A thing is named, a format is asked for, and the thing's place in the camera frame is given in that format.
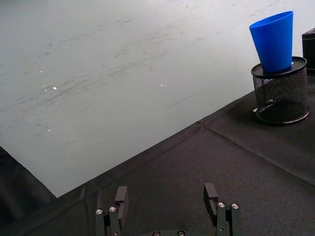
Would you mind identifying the blue plastic cup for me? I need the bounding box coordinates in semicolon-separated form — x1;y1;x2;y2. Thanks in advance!
249;10;294;73

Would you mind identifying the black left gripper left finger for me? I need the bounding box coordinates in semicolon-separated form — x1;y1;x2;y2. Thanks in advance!
95;185;129;236

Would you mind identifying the black mesh pen holder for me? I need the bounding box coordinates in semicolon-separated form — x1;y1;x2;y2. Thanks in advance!
251;56;311;125

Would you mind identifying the black box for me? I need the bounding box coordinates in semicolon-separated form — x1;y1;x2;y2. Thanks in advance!
301;27;315;71

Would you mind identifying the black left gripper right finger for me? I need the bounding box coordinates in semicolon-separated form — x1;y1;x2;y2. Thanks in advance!
203;182;242;236

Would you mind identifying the black table cloth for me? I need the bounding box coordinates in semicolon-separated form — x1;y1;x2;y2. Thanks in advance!
0;72;315;236

